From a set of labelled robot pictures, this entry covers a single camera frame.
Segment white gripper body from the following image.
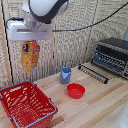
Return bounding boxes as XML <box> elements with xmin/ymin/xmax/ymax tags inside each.
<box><xmin>5</xmin><ymin>18</ymin><xmax>54</xmax><ymax>42</ymax></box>

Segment orange mac and cheese carton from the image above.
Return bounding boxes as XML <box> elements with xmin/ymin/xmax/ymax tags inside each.
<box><xmin>20</xmin><ymin>40</ymin><xmax>41</xmax><ymax>77</ymax></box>

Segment red shopping basket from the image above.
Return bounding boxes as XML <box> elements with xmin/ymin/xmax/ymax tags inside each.
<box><xmin>0</xmin><ymin>80</ymin><xmax>59</xmax><ymax>128</ymax></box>

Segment red plastic bowl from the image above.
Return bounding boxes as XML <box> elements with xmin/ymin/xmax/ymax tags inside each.
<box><xmin>66</xmin><ymin>83</ymin><xmax>86</xmax><ymax>100</ymax></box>

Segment black toaster oven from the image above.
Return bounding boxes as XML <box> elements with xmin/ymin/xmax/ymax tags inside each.
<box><xmin>90</xmin><ymin>37</ymin><xmax>128</xmax><ymax>80</ymax></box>

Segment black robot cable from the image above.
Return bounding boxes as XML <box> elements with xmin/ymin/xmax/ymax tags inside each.
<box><xmin>5</xmin><ymin>1</ymin><xmax>128</xmax><ymax>33</ymax></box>

